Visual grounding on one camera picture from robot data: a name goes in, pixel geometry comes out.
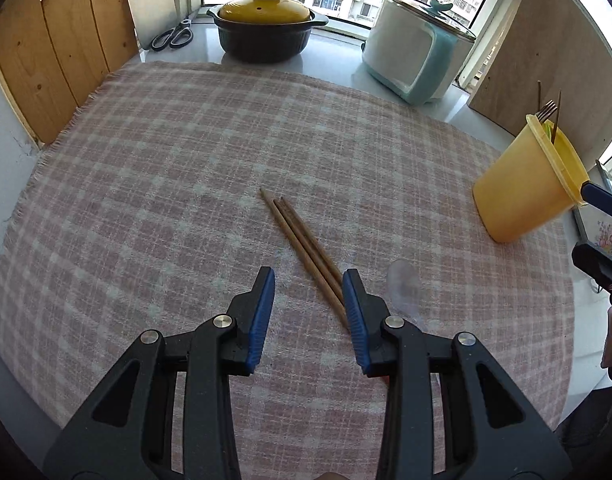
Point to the brown wooden chopstick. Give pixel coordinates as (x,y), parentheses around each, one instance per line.
(297,245)
(308,237)
(539,100)
(558,110)

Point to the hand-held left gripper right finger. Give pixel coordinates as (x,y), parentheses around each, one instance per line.
(355,320)

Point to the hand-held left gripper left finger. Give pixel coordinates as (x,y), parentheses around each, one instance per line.
(264,320)

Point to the knotty wooden wall panel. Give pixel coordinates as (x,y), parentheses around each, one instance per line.
(50,35)

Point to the yellow plastic cup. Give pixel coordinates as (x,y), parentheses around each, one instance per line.
(526,195)

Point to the glass lid with teal knob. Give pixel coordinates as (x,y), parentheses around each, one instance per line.
(436,12)

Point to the floral picture frame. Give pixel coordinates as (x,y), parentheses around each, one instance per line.
(603,232)

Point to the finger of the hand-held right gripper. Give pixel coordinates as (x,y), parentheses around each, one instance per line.
(603,199)
(598,262)

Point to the clear plastic spoon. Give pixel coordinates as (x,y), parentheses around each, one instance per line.
(403,285)

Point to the yellow casserole lid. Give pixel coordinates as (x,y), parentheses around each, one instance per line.
(266,10)

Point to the white and teal electric pot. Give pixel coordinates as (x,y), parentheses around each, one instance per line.
(411,55)

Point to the white cutting board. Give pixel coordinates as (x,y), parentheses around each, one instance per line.
(150,0)

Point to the light wooden board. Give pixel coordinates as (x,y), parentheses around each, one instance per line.
(546,35)

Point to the pink checkered cloth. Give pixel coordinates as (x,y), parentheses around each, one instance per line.
(160,185)

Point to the black casserole pot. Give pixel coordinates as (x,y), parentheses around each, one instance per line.
(266,40)

